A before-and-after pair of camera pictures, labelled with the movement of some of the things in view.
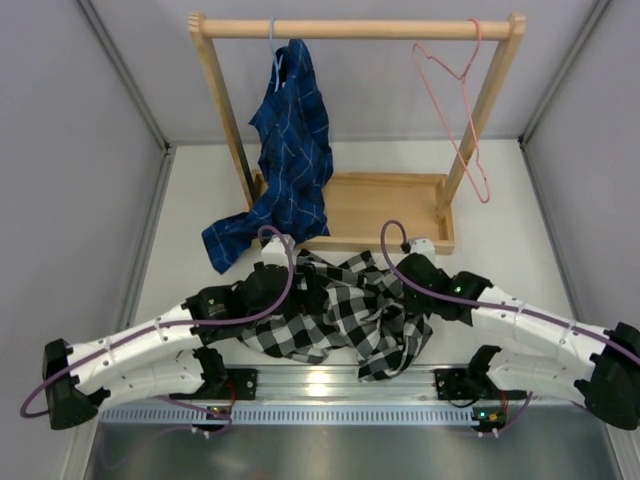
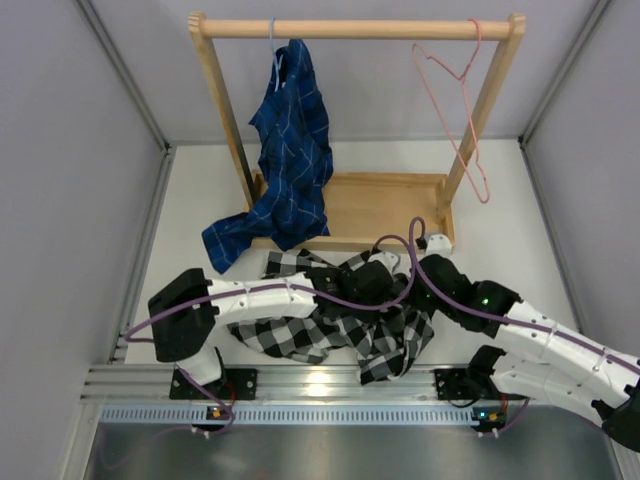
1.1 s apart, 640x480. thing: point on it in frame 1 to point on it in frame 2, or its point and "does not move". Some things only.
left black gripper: [309, 301] to [364, 315]
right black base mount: [456, 384] does not move
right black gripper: [412, 305] does not move
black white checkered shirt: [351, 306] does not move
